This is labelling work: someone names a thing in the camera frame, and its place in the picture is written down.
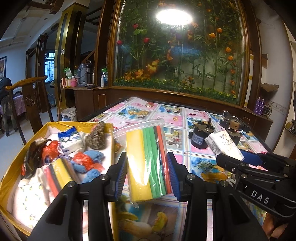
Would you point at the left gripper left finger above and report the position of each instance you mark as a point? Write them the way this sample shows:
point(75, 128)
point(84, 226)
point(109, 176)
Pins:
point(117, 175)

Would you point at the standing person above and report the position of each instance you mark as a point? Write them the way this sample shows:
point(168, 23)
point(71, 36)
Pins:
point(3, 83)

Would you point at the white plastic bucket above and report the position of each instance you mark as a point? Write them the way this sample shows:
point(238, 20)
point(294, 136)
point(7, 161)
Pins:
point(70, 112)

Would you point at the purple bottles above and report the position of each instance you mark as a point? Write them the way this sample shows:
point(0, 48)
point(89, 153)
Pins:
point(259, 106)

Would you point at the blue knitted cloth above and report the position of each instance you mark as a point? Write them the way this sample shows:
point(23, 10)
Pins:
point(88, 165)

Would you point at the bagged yellow green sponges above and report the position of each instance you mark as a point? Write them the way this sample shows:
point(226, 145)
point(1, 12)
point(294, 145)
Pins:
point(147, 166)

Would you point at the brown woven scrubber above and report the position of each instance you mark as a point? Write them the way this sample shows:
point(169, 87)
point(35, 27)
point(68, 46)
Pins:
point(96, 138)

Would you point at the grey thermos kettle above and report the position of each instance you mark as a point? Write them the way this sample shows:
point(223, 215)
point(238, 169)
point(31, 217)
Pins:
point(83, 74)

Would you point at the black foil snack pouch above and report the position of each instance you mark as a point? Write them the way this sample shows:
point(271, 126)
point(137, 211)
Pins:
point(33, 158)

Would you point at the black motor with wooden pulley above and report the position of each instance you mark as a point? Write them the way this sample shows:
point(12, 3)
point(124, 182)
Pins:
point(233, 131)

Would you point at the flower aquarium display panel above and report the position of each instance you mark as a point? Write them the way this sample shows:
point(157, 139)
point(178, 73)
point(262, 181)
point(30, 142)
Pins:
point(193, 47)

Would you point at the yellow cardboard box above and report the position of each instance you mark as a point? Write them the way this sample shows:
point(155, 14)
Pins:
point(50, 130)

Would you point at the white orange tissue pack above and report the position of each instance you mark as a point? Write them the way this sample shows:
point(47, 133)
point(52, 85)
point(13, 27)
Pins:
point(221, 143)

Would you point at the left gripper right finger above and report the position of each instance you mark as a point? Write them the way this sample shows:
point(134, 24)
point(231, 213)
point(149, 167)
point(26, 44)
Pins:
point(178, 172)

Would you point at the black motor with shaft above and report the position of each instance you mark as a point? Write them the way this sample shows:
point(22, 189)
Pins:
point(200, 132)

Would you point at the dark wooden cabinet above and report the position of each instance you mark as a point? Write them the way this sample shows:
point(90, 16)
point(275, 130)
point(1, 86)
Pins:
point(89, 102)

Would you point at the wooden armchair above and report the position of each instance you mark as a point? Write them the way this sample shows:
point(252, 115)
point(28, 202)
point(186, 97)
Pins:
point(30, 100)

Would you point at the white floral tissue pack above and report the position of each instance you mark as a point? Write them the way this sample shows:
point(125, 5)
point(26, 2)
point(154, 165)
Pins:
point(31, 203)

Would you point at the blue white tissue pack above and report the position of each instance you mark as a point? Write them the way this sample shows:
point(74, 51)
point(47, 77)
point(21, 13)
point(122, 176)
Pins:
point(70, 141)

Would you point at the yellow red sponge stack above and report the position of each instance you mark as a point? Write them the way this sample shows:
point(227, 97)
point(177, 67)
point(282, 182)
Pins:
point(58, 173)

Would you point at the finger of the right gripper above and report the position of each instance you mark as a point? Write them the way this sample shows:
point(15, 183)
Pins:
point(233, 165)
point(252, 158)

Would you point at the red plastic bag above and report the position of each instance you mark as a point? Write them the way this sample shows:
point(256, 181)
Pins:
point(50, 152)

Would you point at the pink cup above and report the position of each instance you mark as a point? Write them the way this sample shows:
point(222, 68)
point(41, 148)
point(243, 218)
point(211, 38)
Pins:
point(73, 82)

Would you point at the blue thermos flask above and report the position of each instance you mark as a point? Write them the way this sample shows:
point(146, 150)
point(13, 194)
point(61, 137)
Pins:
point(66, 118)

